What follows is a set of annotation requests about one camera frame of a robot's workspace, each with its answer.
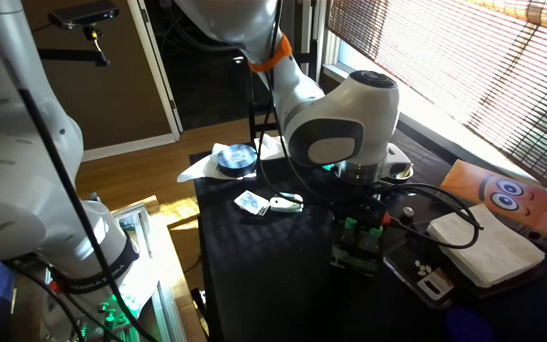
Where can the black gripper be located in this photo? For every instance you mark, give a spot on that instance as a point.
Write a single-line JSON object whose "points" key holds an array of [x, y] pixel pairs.
{"points": [[360, 199]]}

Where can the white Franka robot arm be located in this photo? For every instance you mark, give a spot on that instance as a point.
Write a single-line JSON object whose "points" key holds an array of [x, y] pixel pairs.
{"points": [[343, 121]]}

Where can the small dark round knob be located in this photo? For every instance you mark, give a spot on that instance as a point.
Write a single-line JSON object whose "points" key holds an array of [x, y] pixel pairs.
{"points": [[410, 212]]}

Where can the white cup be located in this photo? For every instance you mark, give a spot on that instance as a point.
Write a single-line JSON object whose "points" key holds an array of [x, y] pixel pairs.
{"points": [[402, 167]]}

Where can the black tray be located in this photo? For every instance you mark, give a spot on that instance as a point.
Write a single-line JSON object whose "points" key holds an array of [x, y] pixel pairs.
{"points": [[408, 267]]}

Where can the white pills cluster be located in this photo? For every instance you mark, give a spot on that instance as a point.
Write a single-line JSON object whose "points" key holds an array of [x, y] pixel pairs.
{"points": [[425, 269]]}

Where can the white folded napkin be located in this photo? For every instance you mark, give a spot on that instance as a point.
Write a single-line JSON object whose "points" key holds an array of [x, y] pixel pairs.
{"points": [[271, 148]]}

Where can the small blue white packet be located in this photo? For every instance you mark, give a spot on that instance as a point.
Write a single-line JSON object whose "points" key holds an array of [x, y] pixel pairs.
{"points": [[252, 203]]}

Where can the orange book with cartoon eyes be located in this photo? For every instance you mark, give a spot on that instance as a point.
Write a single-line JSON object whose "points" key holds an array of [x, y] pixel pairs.
{"points": [[471, 188]]}

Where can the white folded towel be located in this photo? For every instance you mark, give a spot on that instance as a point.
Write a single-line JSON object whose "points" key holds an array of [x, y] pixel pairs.
{"points": [[495, 250]]}

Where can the white paper sheet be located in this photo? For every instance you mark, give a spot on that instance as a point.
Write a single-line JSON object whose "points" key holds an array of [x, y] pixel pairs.
{"points": [[201, 170]]}

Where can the bamboo window blind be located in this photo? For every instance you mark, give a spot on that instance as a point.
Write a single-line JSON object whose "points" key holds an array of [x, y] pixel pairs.
{"points": [[476, 70]]}

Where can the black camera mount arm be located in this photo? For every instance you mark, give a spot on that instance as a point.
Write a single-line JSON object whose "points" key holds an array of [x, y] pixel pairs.
{"points": [[72, 55]]}

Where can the black external camera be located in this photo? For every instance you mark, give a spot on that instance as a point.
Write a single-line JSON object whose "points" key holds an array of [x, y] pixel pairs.
{"points": [[85, 15]]}

